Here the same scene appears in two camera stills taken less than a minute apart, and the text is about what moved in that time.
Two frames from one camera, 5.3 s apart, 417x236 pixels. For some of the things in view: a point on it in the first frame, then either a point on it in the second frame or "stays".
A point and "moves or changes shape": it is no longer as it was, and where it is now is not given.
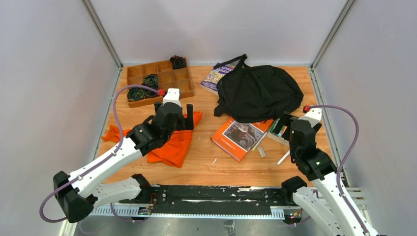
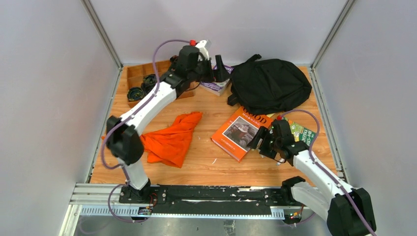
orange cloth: x=173 y=151 stays
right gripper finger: x=290 y=116 -> x=267 y=151
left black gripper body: x=174 y=115 -> x=210 y=70
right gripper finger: x=283 y=121 -> x=260 y=134
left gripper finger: x=157 y=104 -> x=210 y=76
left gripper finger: x=190 y=123 -> x=222 y=75
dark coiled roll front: x=134 y=94 stays
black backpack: x=254 y=94 moves or changes shape
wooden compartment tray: x=179 y=78 stays
